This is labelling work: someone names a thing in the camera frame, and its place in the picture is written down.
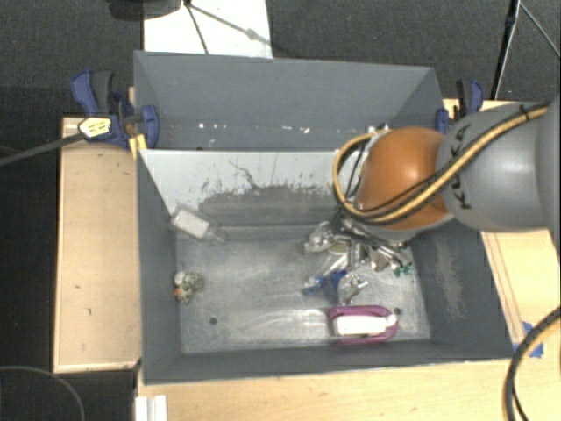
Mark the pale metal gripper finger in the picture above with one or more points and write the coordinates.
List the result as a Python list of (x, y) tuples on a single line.
[(353, 284), (329, 268)]

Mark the grey and white toy animal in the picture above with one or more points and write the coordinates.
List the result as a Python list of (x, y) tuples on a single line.
[(189, 286)]

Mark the pale wood flat board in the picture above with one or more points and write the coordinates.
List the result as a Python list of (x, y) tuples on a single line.
[(98, 244)]

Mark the grey metal bin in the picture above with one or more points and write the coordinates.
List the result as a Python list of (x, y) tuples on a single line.
[(271, 103)]

